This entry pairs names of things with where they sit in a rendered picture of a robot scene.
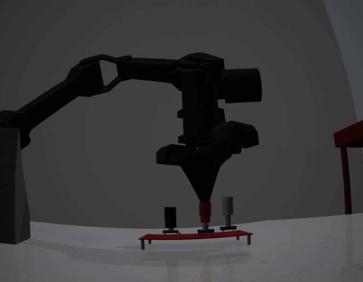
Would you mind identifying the red circuit board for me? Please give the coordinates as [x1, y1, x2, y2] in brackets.
[139, 197, 253, 249]

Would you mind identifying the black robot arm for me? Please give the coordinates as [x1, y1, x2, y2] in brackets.
[0, 53, 262, 150]

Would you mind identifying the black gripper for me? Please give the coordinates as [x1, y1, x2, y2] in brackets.
[156, 98, 259, 202]

